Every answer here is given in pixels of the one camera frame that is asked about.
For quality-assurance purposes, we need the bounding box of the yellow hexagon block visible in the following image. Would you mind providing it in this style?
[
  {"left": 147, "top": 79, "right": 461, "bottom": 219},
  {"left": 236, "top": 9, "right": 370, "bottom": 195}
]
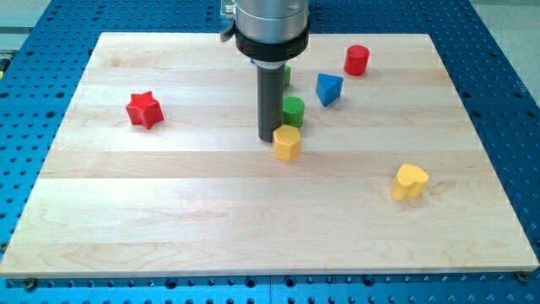
[{"left": 273, "top": 124, "right": 301, "bottom": 161}]

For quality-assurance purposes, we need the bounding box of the green block behind rod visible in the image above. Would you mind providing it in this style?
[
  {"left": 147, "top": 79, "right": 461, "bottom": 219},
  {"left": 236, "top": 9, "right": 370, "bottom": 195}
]
[{"left": 283, "top": 65, "right": 291, "bottom": 88}]

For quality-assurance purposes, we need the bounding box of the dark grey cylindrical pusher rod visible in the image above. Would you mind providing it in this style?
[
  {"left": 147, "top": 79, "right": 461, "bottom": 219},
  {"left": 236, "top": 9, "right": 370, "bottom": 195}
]
[{"left": 257, "top": 65, "right": 284, "bottom": 143}]

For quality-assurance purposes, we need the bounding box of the red cylinder block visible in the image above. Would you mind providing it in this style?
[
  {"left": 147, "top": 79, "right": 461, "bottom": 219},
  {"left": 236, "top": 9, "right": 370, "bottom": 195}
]
[{"left": 343, "top": 45, "right": 370, "bottom": 76}]

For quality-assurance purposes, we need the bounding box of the yellow heart block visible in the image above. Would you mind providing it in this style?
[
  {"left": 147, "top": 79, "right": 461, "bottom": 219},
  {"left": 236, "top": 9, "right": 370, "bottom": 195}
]
[{"left": 391, "top": 164, "right": 429, "bottom": 200}]

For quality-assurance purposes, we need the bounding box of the wooden board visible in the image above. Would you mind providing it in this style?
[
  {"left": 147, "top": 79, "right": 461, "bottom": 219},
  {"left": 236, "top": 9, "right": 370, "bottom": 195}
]
[{"left": 1, "top": 33, "right": 538, "bottom": 278}]

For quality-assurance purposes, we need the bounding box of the red star block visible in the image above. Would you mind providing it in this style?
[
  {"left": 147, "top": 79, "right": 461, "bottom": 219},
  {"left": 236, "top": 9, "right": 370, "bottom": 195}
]
[{"left": 126, "top": 91, "right": 165, "bottom": 129}]

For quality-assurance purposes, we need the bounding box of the blue triangle block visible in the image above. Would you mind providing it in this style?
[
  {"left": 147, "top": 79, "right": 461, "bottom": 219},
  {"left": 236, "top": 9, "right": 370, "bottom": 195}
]
[{"left": 316, "top": 73, "right": 343, "bottom": 107}]

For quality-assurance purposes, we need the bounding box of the green cylinder block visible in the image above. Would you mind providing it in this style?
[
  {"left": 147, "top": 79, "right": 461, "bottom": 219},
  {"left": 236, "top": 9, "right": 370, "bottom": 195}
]
[{"left": 283, "top": 96, "right": 305, "bottom": 128}]

